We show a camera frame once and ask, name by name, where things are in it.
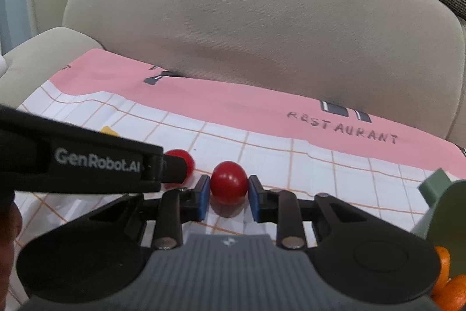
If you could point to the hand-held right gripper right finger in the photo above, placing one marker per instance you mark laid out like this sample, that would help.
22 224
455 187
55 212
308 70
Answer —
253 198

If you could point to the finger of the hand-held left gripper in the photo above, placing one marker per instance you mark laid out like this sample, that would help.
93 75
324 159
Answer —
171 169

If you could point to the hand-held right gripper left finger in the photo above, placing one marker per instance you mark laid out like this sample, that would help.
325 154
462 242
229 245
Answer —
204 198

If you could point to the red cherry tomato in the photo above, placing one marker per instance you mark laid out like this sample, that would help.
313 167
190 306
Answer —
229 183
186 158

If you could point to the green container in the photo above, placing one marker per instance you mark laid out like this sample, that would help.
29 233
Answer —
447 209

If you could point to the orange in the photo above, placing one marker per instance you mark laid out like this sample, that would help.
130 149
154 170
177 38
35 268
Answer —
442 267
453 294

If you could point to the person's left hand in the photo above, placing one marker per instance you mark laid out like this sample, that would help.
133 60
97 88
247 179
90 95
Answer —
8 227

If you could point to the pink and white checked cloth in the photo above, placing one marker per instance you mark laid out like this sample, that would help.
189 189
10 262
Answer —
291 158

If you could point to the white object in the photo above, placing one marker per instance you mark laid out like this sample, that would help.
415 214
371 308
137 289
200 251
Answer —
2 67

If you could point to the beige sofa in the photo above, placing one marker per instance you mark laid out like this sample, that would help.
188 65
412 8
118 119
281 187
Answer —
255 23

